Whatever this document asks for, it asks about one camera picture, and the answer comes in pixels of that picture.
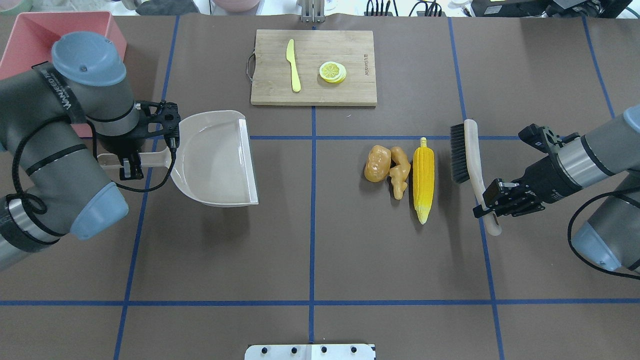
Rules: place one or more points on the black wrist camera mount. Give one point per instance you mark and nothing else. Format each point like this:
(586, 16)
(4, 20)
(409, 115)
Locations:
(543, 139)
(158, 119)

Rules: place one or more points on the yellow plastic knife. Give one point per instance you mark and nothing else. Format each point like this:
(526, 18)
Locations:
(291, 58)

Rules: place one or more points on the yellow corn toy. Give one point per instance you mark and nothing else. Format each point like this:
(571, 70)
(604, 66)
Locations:
(423, 180)

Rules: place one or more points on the beige plastic dustpan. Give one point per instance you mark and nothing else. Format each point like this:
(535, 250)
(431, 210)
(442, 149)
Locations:
(214, 162)

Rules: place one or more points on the dark grey cloth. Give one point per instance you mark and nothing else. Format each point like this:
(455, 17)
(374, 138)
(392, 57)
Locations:
(167, 8)

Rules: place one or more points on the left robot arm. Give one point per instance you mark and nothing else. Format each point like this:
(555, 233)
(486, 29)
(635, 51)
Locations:
(59, 187)

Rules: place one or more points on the aluminium frame post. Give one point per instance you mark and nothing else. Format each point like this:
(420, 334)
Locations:
(312, 11)

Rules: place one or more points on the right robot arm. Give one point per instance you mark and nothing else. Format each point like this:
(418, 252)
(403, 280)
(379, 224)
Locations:
(604, 230)

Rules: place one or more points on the pink bowl on scale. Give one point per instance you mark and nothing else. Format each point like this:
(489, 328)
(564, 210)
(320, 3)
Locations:
(236, 6)

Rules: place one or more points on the wooden cutting board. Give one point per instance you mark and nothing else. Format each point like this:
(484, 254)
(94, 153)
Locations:
(271, 81)

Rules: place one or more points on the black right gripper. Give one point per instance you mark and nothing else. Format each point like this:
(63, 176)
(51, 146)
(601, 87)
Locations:
(548, 181)

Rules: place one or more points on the yellow lemon slice toy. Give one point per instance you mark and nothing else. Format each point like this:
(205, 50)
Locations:
(332, 72)

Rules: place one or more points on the orange ginger toy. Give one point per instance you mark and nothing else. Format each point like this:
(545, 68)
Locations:
(400, 172)

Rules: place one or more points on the brown potato toy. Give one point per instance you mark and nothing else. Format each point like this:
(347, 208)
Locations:
(378, 164)

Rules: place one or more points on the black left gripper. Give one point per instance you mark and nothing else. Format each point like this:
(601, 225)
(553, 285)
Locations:
(119, 146)

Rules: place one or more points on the beige hand brush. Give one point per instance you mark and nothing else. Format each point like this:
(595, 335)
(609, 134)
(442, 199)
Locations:
(466, 165)

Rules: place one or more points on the pink plastic bin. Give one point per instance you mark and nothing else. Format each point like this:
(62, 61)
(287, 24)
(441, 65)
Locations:
(30, 45)

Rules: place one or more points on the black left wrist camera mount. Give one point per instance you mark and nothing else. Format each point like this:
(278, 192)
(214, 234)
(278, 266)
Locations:
(158, 119)

